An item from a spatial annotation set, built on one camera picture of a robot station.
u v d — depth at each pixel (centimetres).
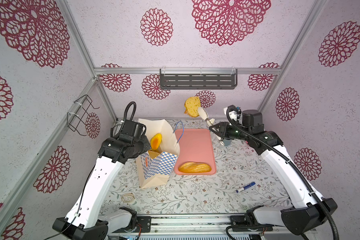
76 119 75
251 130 52
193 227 73
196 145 121
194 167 90
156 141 92
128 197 83
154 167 76
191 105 78
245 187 85
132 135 49
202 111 74
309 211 37
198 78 92
